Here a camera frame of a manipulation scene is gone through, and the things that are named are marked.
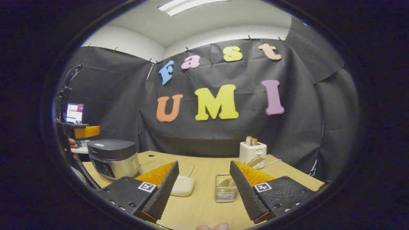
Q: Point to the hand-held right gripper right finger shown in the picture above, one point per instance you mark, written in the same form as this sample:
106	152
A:
244	191

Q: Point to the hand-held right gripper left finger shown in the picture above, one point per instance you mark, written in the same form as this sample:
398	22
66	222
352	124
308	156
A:
163	191

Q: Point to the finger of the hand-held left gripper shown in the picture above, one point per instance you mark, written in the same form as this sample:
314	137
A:
68	130

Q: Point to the clear plastic rice container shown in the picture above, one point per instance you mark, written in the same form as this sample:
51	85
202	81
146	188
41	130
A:
183	188

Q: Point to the wooden spoon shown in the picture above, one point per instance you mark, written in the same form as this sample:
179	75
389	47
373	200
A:
257	161

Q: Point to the dark grey rice cooker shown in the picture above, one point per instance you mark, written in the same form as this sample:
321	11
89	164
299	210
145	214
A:
111	150

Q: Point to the computer monitor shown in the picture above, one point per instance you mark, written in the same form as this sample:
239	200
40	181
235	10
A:
75	113

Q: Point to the white side desk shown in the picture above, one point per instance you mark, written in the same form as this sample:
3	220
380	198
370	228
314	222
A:
81	149

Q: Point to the white toaster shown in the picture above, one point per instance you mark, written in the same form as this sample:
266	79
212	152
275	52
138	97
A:
250	153

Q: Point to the toasted bread slice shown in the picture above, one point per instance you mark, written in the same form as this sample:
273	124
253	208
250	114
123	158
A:
254	141
248	141

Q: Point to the black backdrop cloth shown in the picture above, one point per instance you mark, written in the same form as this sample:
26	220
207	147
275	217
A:
223	134

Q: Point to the ceiling light panel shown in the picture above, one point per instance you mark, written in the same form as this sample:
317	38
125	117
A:
191	5

